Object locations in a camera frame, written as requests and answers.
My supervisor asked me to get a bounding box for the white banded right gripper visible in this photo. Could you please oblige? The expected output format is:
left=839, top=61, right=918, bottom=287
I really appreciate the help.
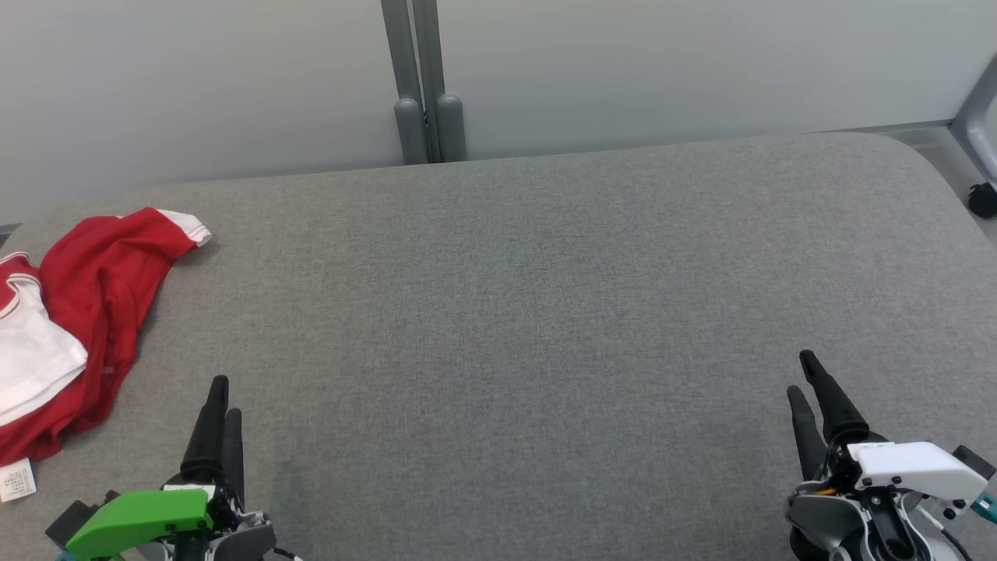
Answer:
left=784, top=350, right=989, bottom=561

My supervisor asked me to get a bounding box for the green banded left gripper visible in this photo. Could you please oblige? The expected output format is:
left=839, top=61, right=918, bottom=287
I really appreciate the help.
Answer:
left=65, top=376, right=278, bottom=561

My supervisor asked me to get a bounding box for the red shirt with white cuff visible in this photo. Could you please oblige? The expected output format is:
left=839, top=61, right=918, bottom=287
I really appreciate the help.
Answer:
left=37, top=206, right=213, bottom=437

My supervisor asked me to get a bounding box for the right camera cable teal plug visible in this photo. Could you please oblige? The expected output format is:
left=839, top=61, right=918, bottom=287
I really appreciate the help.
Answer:
left=919, top=489, right=997, bottom=561

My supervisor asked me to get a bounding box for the grey angled frame leg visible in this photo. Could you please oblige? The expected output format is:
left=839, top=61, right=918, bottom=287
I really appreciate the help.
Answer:
left=949, top=55, right=997, bottom=188

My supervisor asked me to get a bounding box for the grey metal partition post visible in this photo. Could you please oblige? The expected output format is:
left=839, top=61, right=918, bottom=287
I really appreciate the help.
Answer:
left=380, top=0, right=430, bottom=166
left=411, top=0, right=468, bottom=163

